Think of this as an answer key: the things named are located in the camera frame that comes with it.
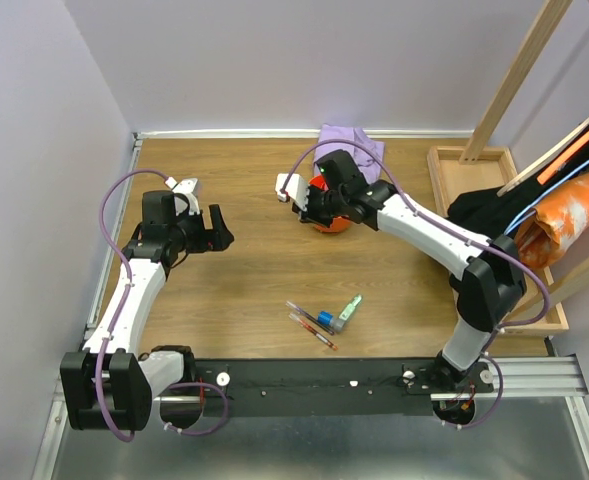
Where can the wooden rack frame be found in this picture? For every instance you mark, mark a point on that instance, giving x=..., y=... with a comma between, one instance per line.
x=536, y=38

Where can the red ink pen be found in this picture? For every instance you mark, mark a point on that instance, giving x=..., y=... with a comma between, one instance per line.
x=295, y=318

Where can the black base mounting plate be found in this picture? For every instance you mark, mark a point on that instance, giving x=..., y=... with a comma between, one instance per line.
x=318, y=387

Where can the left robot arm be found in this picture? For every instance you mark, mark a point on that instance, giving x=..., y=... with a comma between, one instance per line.
x=106, y=384

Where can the orange round organizer container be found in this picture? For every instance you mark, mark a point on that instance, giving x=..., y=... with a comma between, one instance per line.
x=339, y=224

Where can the blue capped grey glue stick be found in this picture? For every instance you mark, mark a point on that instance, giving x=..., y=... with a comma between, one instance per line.
x=334, y=324

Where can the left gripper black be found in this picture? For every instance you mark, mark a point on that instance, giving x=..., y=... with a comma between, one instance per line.
x=217, y=238

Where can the purple crumpled cloth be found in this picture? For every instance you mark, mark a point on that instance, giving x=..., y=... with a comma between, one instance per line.
x=357, y=143

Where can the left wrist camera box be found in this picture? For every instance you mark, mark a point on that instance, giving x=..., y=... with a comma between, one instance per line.
x=185, y=194

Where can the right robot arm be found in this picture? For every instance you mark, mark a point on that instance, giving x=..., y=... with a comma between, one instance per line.
x=484, y=272

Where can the orange white bag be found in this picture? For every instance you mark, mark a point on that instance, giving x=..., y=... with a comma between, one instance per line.
x=554, y=224

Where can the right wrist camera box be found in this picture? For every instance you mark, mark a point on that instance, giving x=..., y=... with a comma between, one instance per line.
x=292, y=188

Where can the black garment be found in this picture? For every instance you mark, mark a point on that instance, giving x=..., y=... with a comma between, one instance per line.
x=488, y=213

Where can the aluminium extrusion rail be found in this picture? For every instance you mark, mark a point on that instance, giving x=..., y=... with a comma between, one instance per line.
x=519, y=377

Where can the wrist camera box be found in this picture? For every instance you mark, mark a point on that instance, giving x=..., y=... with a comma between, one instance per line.
x=185, y=194
x=292, y=188

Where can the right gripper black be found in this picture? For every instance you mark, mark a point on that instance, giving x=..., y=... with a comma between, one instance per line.
x=308, y=215

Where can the purple ink clear pen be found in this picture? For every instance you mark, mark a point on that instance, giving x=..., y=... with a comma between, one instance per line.
x=309, y=317

